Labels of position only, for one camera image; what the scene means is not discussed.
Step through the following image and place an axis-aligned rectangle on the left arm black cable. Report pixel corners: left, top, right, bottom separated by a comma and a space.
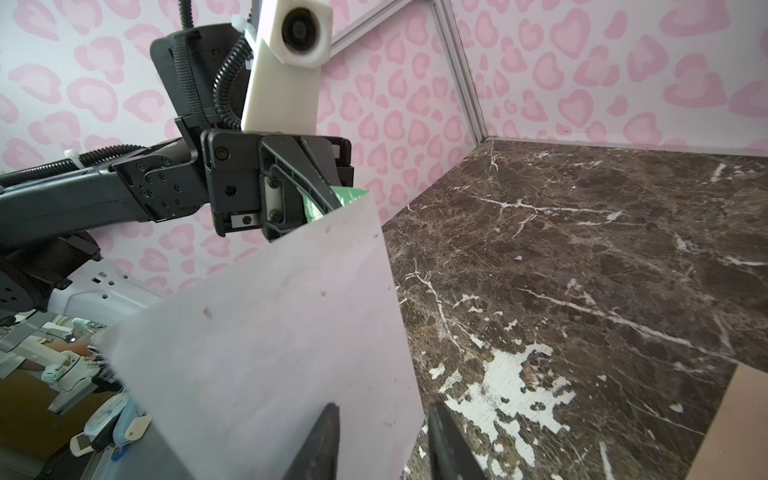
0, 0, 256, 187

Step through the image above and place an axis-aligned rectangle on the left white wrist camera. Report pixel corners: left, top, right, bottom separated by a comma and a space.
240, 0, 333, 135

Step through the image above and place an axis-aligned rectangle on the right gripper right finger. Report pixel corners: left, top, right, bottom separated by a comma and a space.
427, 402, 487, 480

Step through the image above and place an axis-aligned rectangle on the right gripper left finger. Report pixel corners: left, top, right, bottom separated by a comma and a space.
283, 403, 341, 480

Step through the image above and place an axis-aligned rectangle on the left rear aluminium post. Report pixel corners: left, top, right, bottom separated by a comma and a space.
430, 0, 488, 145

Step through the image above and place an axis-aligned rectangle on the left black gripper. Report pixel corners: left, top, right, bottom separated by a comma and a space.
201, 129, 354, 242

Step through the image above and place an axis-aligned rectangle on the green floral letter paper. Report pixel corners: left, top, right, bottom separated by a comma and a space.
99, 194, 424, 479

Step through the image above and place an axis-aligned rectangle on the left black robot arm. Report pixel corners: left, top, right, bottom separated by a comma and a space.
1, 129, 354, 315

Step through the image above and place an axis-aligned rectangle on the pink envelope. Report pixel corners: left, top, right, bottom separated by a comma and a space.
687, 364, 767, 480

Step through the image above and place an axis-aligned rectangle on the aluminium frame diagonal bar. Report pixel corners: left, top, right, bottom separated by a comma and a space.
330, 0, 413, 58

